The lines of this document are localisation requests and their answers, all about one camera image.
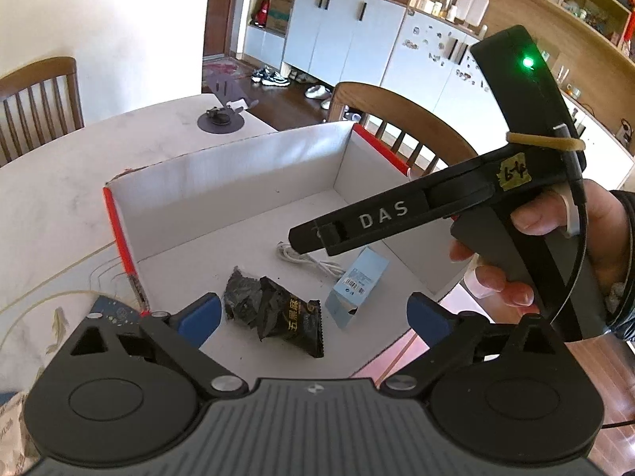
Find dark seaweed snack packet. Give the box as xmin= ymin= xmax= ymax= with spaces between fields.
xmin=223 ymin=267 xmax=268 ymax=332

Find light blue small box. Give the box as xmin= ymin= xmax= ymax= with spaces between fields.
xmin=325 ymin=247 xmax=389 ymax=329

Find white cable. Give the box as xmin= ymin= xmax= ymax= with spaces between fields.
xmin=275 ymin=240 xmax=347 ymax=280

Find black snack packet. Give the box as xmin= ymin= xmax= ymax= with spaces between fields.
xmin=256 ymin=276 xmax=324 ymax=359

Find silver foil bag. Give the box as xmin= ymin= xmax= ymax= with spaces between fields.
xmin=0 ymin=392 xmax=40 ymax=476

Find right hand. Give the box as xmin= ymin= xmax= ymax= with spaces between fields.
xmin=448 ymin=177 xmax=634 ymax=318

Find red shoe box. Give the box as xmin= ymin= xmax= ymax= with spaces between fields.
xmin=104 ymin=123 xmax=465 ymax=382

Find wooden chair right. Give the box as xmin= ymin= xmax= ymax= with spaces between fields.
xmin=327 ymin=82 xmax=478 ymax=177

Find wooden chair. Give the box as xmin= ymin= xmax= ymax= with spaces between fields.
xmin=327 ymin=82 xmax=478 ymax=177
xmin=0 ymin=56 xmax=84 ymax=165

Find black phone stand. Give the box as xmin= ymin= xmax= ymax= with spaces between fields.
xmin=196 ymin=76 xmax=261 ymax=136

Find wooden chair far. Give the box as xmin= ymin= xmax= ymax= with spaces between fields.
xmin=0 ymin=56 xmax=84 ymax=165

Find white wall cabinets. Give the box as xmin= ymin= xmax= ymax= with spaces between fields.
xmin=244 ymin=0 xmax=634 ymax=189

